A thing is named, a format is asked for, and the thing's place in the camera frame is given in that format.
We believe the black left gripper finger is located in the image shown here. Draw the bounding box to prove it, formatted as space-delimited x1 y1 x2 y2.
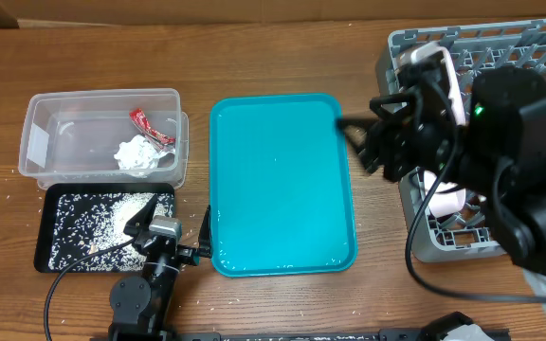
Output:
198 206 212 259
123 194 158 237

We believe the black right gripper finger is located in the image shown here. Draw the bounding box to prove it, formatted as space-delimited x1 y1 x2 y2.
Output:
336 117 378 173
369 92 418 121

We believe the white bowl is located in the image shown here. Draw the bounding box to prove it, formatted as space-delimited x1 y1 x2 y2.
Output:
428 182 466 218

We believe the white tissue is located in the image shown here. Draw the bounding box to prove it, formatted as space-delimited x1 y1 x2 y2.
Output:
114 135 174 178

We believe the red snack wrapper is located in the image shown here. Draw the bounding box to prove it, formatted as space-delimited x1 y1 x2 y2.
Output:
129 108 175 149

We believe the large white plate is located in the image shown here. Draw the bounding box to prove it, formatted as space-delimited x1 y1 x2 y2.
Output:
442 47 466 125

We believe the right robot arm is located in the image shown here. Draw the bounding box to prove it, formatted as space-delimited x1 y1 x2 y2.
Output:
337 66 546 311

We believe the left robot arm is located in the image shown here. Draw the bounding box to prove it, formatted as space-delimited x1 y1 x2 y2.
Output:
108 195 212 340

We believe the black tray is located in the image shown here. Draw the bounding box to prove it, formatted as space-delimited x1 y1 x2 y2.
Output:
33 183 175 273

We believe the teal plastic tray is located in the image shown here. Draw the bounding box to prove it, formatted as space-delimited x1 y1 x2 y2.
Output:
209 93 357 278

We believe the clear plastic bin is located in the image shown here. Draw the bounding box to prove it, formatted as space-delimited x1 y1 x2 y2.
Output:
18 88 189 188

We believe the grey dish rack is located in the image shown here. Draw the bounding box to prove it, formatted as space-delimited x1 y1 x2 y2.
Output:
376 19 546 262

